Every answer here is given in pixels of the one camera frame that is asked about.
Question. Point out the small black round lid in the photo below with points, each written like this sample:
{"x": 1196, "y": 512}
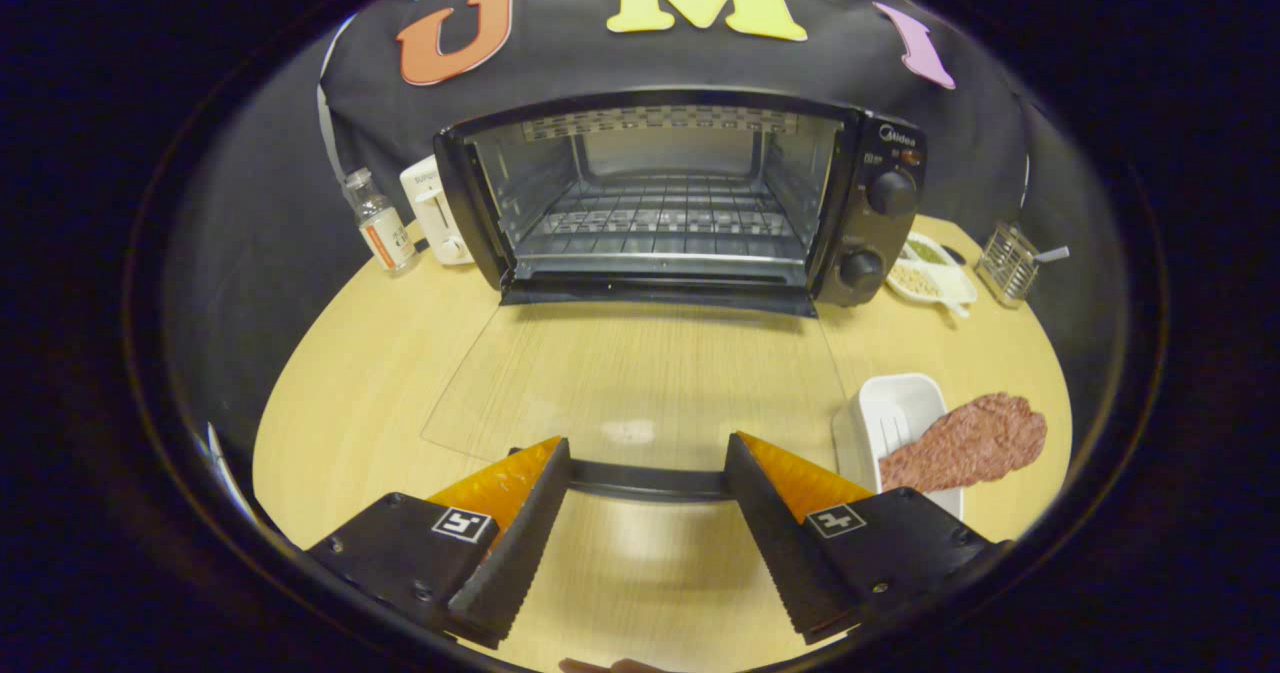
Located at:
{"x": 953, "y": 253}

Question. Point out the white divided dish with spices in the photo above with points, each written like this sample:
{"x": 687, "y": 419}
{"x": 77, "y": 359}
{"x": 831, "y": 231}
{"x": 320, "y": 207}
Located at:
{"x": 930, "y": 273}

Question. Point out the black toaster oven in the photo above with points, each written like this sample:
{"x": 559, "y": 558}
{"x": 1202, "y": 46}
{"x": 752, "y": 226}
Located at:
{"x": 885, "y": 243}

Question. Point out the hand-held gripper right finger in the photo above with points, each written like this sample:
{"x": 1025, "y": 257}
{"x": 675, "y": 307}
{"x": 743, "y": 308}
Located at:
{"x": 785, "y": 553}

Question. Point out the reddish brown meat piece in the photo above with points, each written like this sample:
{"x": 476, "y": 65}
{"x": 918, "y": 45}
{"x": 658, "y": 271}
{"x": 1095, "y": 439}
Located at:
{"x": 975, "y": 443}

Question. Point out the clear glass bottle orange label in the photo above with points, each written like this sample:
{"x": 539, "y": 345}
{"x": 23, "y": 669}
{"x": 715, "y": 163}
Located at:
{"x": 383, "y": 225}

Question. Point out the white rectangular tray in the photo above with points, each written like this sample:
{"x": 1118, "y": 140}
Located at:
{"x": 895, "y": 408}

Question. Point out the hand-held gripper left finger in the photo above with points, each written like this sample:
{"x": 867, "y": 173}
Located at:
{"x": 510, "y": 553}

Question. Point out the metal spoon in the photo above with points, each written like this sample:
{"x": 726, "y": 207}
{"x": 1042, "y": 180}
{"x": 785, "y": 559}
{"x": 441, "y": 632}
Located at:
{"x": 1052, "y": 253}

